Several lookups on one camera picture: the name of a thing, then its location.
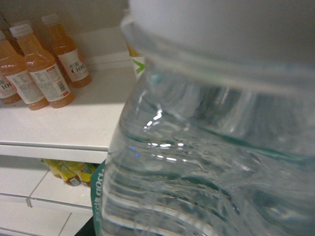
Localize water bottle green label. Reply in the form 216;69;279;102
95;0;315;236

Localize orange juice bottle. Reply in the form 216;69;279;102
0;72;22;104
9;24;75;109
0;32;49;111

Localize orange juice bottle C100 label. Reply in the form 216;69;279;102
41;14;92;89

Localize orange juice bottle far left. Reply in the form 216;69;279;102
0;72;22;104

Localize orange juice bottle front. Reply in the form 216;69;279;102
9;24;75;109

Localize yellow tea bottles below shelf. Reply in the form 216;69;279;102
39;158;96;187

